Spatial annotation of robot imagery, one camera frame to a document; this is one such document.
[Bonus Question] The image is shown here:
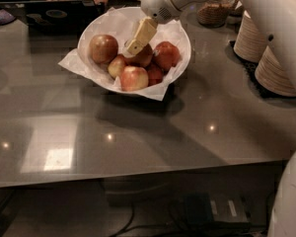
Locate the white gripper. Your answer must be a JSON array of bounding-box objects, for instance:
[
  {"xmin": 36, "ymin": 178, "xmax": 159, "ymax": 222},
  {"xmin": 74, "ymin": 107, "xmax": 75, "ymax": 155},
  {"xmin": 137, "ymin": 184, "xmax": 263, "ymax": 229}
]
[{"xmin": 122, "ymin": 0, "xmax": 181, "ymax": 57}]

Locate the dark red apple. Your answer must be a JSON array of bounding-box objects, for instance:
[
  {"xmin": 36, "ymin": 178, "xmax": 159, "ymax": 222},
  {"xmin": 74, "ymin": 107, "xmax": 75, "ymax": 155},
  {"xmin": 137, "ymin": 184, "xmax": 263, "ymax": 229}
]
[
  {"xmin": 89, "ymin": 35, "xmax": 118, "ymax": 63},
  {"xmin": 125, "ymin": 44, "xmax": 153, "ymax": 67}
]

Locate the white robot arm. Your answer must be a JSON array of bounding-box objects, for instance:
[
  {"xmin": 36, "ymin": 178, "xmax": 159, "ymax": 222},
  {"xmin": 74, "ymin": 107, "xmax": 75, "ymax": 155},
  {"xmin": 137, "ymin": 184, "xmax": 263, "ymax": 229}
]
[{"xmin": 123, "ymin": 0, "xmax": 296, "ymax": 237}]

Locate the yellow-red small apple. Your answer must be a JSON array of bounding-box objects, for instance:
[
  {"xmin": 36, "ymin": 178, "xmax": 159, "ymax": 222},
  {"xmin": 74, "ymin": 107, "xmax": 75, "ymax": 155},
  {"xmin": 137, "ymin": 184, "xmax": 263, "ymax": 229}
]
[{"xmin": 108, "ymin": 54, "xmax": 126, "ymax": 79}]

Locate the red apple right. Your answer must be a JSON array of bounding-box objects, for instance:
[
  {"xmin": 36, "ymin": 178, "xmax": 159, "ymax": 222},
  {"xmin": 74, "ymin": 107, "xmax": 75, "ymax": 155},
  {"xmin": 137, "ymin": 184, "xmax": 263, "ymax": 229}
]
[{"xmin": 153, "ymin": 41, "xmax": 181, "ymax": 71}]

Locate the white bowl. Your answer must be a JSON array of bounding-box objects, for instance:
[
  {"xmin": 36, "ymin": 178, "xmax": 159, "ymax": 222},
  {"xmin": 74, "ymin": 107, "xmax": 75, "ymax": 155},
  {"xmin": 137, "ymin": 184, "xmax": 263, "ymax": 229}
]
[{"xmin": 77, "ymin": 7, "xmax": 191, "ymax": 100}]

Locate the pink-yellow front apple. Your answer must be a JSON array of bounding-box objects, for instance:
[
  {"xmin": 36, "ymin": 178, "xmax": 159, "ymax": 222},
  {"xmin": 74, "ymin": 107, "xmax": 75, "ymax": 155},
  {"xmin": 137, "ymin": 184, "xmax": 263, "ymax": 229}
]
[{"xmin": 120, "ymin": 66, "xmax": 149, "ymax": 92}]

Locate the small red apple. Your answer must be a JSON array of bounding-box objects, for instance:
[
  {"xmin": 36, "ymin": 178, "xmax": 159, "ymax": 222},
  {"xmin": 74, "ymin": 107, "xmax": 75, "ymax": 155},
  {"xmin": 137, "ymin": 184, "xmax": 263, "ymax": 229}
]
[{"xmin": 147, "ymin": 63, "xmax": 164, "ymax": 86}]

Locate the white paper liner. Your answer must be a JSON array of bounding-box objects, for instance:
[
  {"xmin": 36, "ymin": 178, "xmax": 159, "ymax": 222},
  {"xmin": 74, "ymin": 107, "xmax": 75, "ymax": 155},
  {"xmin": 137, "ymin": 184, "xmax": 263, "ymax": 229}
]
[{"xmin": 59, "ymin": 7, "xmax": 191, "ymax": 101}]

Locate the glass jar with granola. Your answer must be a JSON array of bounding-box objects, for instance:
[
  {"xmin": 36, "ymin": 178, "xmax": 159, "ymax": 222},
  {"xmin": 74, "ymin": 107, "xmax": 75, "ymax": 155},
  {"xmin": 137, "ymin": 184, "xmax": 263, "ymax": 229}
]
[{"xmin": 196, "ymin": 3, "xmax": 232, "ymax": 28}]

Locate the black laptop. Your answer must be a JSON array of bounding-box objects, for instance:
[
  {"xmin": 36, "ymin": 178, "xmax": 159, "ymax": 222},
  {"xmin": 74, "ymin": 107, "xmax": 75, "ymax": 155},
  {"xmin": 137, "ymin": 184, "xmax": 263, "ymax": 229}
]
[{"xmin": 0, "ymin": 0, "xmax": 105, "ymax": 35}]

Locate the stack of paper plates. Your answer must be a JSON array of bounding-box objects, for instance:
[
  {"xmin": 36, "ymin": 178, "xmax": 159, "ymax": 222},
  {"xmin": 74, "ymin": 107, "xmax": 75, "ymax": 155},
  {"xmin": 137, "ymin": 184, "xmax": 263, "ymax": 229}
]
[{"xmin": 234, "ymin": 11, "xmax": 266, "ymax": 63}]

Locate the dark cloth item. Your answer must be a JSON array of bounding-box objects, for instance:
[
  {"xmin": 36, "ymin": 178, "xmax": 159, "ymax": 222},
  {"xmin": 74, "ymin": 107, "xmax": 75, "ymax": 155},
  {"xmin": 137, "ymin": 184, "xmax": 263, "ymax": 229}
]
[{"xmin": 0, "ymin": 10, "xmax": 16, "ymax": 26}]

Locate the black box under table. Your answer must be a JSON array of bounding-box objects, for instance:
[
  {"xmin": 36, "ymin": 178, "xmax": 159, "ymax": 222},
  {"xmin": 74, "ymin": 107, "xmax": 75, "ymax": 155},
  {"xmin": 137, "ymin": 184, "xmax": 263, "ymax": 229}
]
[{"xmin": 184, "ymin": 193, "xmax": 251, "ymax": 229}]

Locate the black cable on floor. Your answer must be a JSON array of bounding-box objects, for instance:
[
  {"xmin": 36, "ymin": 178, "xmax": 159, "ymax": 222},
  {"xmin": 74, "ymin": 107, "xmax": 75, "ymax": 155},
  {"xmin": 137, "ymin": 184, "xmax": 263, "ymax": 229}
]
[{"xmin": 108, "ymin": 200, "xmax": 270, "ymax": 237}]

